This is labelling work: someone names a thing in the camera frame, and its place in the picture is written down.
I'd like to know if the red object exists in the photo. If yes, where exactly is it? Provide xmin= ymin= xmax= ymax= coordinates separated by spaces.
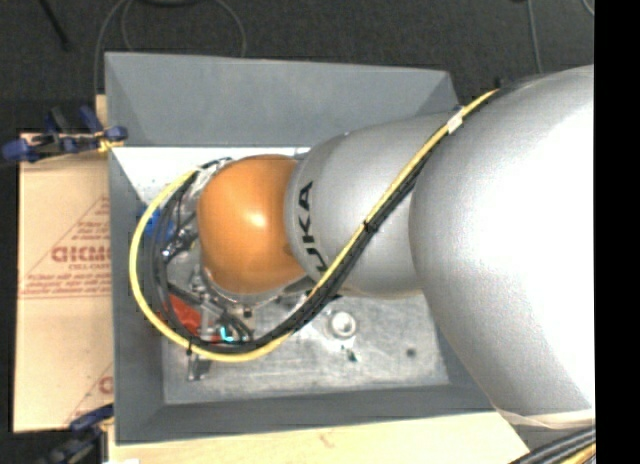
xmin=167 ymin=293 xmax=204 ymax=336

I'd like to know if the blue object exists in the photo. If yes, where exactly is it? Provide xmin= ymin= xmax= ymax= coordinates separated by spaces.
xmin=148 ymin=206 xmax=175 ymax=239

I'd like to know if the clear glass cup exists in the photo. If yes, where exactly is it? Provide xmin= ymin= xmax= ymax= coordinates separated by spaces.
xmin=323 ymin=309 xmax=359 ymax=341

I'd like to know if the brown cardboard board, red print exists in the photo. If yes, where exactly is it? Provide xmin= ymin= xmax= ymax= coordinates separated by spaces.
xmin=12 ymin=94 xmax=117 ymax=434

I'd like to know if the grey metal bin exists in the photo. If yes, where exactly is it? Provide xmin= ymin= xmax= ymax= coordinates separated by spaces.
xmin=103 ymin=51 xmax=502 ymax=443

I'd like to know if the black cylinder on white bracket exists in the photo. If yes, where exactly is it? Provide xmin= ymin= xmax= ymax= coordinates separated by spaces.
xmin=160 ymin=225 xmax=200 ymax=261

